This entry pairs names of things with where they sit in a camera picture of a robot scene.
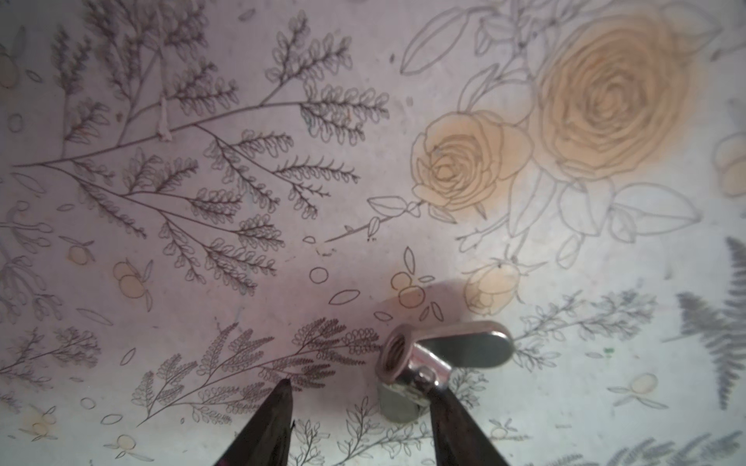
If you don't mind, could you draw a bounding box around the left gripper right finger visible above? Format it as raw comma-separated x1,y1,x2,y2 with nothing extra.
427,388,508,466

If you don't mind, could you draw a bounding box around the silver wing nut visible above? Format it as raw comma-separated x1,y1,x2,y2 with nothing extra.
375,320,515,424

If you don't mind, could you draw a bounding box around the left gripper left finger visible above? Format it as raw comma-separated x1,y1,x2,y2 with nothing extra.
214,379,293,466

